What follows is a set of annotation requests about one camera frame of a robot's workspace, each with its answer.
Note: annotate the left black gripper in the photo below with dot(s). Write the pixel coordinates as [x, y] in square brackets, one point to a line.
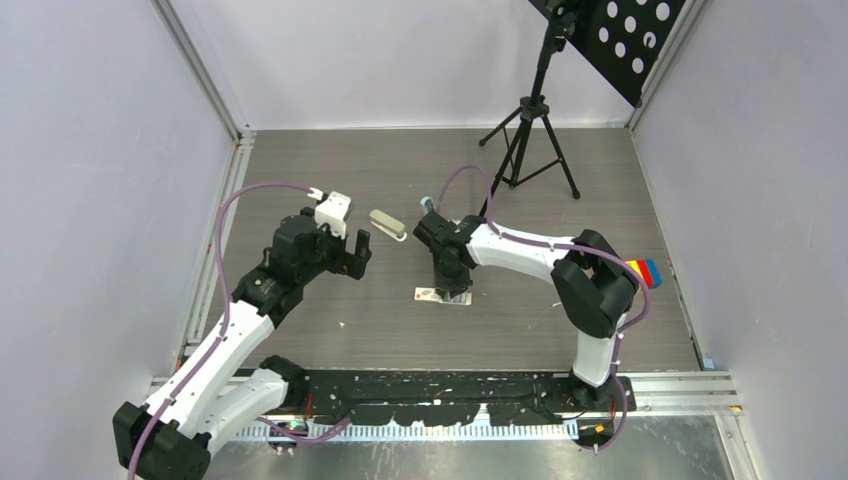
[347, 263]

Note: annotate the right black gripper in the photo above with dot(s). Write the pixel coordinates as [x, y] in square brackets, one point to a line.
[444, 284]

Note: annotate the white staple box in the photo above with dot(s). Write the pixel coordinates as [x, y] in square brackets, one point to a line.
[433, 295]

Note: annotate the blue white stapler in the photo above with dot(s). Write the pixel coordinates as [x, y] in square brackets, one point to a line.
[428, 205]

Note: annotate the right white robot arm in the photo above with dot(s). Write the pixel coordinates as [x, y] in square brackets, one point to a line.
[595, 286]

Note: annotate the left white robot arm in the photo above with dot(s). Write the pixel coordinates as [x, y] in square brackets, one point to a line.
[176, 432]

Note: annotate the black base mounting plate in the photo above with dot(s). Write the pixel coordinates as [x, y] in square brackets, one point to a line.
[449, 398]

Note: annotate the black tripod stand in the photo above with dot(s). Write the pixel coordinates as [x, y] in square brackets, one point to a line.
[530, 112]

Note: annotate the colourful block toy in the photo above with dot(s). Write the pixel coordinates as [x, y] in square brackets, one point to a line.
[648, 271]

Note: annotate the black perforated panel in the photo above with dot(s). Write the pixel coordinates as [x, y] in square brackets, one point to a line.
[622, 40]

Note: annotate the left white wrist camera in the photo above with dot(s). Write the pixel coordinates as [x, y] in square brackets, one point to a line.
[332, 211]

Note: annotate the aluminium frame rail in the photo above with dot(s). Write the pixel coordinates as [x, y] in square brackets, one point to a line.
[173, 23]

